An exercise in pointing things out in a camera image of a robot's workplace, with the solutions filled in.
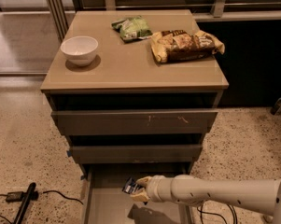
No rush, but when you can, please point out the small grey floor device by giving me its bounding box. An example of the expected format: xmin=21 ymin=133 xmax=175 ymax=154
xmin=270 ymin=97 xmax=281 ymax=115

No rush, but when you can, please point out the yellow brown chip bag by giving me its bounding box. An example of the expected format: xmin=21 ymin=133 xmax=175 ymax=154
xmin=150 ymin=30 xmax=225 ymax=63

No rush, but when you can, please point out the open bottom grey drawer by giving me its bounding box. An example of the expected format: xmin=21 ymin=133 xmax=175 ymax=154
xmin=81 ymin=163 xmax=194 ymax=224

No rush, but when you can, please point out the thin black floor cable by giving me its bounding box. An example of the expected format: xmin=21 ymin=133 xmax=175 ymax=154
xmin=0 ymin=189 xmax=84 ymax=224

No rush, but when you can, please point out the black cable loop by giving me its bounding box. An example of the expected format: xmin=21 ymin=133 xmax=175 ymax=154
xmin=196 ymin=203 xmax=238 ymax=224

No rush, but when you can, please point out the white ceramic bowl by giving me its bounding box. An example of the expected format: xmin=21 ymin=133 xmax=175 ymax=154
xmin=61 ymin=36 xmax=98 ymax=66

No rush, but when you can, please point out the dark blue rxbar wrapper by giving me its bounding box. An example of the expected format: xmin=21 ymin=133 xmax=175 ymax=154
xmin=122 ymin=177 xmax=144 ymax=194

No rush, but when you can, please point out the middle grey drawer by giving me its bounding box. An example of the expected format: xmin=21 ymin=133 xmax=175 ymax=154
xmin=69 ymin=145 xmax=202 ymax=164

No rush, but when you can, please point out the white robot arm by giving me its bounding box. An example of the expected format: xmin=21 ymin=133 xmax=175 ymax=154
xmin=130 ymin=175 xmax=281 ymax=224

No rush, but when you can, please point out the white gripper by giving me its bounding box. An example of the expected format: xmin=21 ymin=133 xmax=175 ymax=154
xmin=130 ymin=175 xmax=174 ymax=203

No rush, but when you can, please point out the black cylindrical rod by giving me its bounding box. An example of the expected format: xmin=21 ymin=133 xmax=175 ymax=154
xmin=13 ymin=182 xmax=38 ymax=224

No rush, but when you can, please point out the black power adapter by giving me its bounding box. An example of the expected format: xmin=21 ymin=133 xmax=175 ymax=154
xmin=6 ymin=191 xmax=23 ymax=203

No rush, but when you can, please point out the grey drawer cabinet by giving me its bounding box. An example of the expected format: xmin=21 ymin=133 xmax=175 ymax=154
xmin=40 ymin=9 xmax=230 ymax=224

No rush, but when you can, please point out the green snack bag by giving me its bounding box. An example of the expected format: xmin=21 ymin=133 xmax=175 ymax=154
xmin=111 ymin=16 xmax=152 ymax=43

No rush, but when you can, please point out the top grey drawer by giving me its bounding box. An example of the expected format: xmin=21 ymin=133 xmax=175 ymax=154
xmin=51 ymin=109 xmax=217 ymax=135

